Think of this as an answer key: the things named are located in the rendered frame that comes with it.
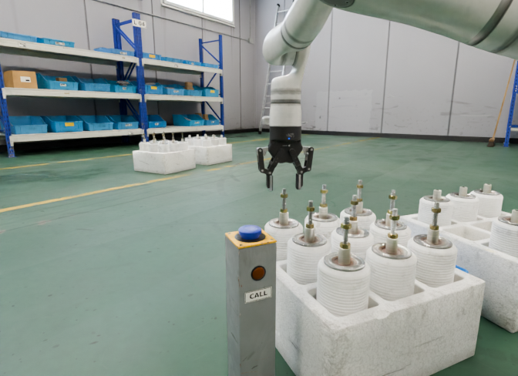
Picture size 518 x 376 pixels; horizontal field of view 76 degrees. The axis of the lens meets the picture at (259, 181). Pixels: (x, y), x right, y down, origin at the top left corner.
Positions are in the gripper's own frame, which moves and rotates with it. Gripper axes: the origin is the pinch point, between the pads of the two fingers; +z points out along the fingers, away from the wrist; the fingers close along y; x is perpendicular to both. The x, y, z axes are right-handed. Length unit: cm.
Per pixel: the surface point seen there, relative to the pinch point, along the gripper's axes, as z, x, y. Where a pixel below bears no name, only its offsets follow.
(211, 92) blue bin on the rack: -52, 577, -2
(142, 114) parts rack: -13, 469, -112
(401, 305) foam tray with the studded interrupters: 17.2, -27.4, 15.7
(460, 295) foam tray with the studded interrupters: 18.6, -24.3, 30.5
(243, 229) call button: 2.3, -23.8, -12.8
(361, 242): 10.8, -13.0, 14.3
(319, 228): 11.5, -1.1, 9.0
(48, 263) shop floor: 35, 42, -75
